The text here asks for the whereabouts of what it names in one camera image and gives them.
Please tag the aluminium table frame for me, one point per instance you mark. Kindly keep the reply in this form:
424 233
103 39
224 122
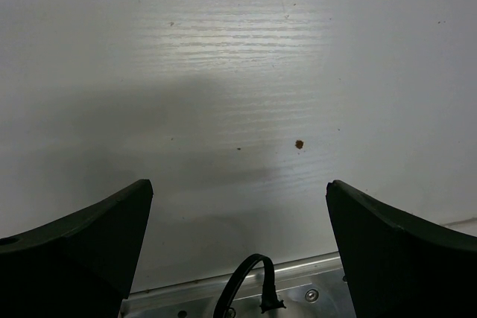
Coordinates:
309 287

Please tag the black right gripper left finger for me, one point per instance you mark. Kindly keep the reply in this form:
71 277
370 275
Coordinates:
81 265

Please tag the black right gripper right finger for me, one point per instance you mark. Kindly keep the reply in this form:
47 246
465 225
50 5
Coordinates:
397 264

